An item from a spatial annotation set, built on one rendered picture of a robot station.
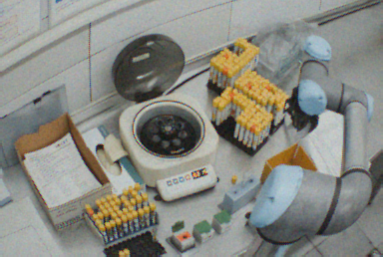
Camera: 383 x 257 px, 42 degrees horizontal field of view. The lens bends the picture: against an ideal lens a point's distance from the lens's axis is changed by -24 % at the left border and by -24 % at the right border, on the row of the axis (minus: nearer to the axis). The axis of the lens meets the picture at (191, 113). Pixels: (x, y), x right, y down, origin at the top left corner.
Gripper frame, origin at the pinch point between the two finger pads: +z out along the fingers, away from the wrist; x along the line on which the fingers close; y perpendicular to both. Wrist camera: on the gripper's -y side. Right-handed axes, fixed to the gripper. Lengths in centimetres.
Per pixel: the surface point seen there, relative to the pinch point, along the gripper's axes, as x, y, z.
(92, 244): -8, 63, 26
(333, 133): -5.3, -27.3, 24.2
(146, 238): -3, 46, 24
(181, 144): -22.2, 23.4, 15.0
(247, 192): 0.1, 15.7, 16.6
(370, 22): -45, -99, 26
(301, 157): -2.0, -6.9, 19.1
